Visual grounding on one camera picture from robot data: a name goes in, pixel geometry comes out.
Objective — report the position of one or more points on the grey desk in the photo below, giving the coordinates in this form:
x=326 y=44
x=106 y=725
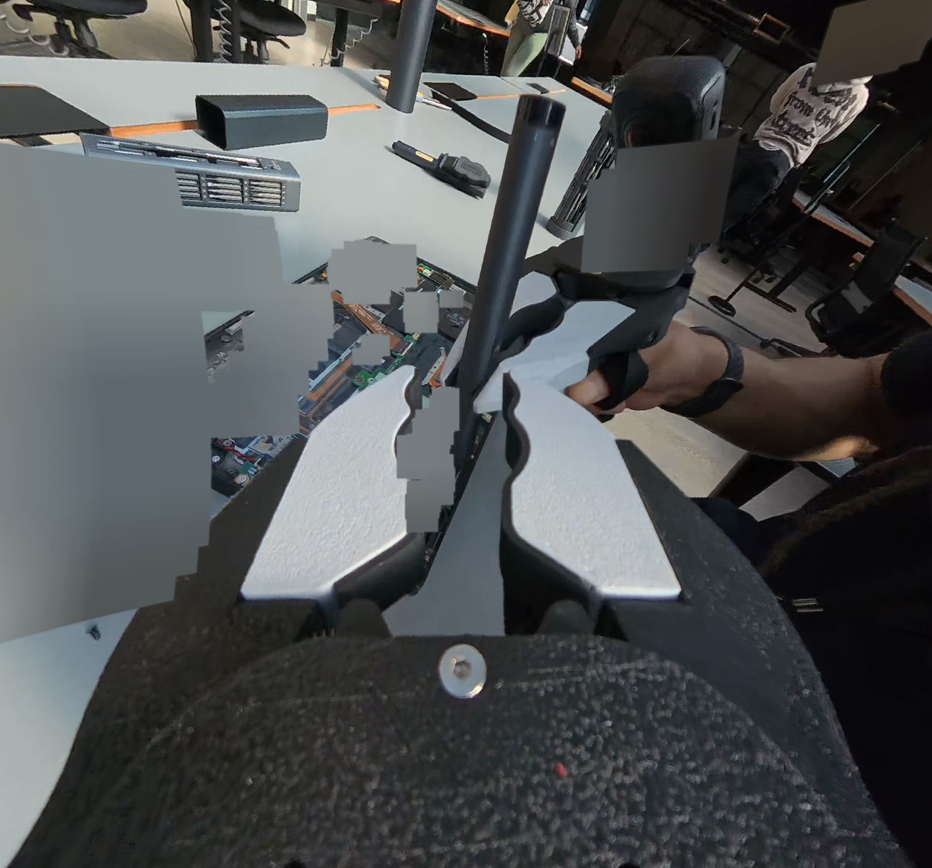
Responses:
x=349 y=176

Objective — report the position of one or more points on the dark grey case sleeve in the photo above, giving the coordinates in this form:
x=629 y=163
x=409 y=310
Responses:
x=262 y=121

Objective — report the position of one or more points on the person's right forearm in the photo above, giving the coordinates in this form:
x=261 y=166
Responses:
x=801 y=402

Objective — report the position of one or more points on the black laptop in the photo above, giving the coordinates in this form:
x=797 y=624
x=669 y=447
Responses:
x=327 y=391

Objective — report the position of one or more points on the black flat strip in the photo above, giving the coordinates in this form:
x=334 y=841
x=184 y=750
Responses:
x=480 y=121

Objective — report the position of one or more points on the person's right hand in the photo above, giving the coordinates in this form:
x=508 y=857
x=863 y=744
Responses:
x=670 y=373

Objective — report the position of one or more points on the grey screwdriver bit case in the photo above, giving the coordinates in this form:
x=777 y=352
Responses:
x=218 y=176

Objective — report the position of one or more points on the black folded tripod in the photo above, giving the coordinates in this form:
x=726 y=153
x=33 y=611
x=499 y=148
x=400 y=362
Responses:
x=582 y=183

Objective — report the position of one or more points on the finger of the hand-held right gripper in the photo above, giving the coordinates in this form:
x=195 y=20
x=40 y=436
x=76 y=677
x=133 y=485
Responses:
x=575 y=344
x=535 y=300

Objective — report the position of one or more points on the tall dark grey cylinder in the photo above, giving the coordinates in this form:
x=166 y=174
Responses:
x=411 y=45

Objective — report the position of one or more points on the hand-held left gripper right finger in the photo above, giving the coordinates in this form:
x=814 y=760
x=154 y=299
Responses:
x=590 y=511

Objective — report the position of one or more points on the black wristband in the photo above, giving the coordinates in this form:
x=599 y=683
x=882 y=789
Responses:
x=728 y=373

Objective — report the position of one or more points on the person's dark clothing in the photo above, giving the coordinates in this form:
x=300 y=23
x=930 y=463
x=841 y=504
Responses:
x=837 y=555

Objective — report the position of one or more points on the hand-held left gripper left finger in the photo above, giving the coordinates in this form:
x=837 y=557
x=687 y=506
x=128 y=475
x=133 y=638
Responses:
x=327 y=504

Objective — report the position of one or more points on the dark grey electric screwdriver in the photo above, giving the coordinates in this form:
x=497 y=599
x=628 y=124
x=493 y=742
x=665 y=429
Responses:
x=517 y=227

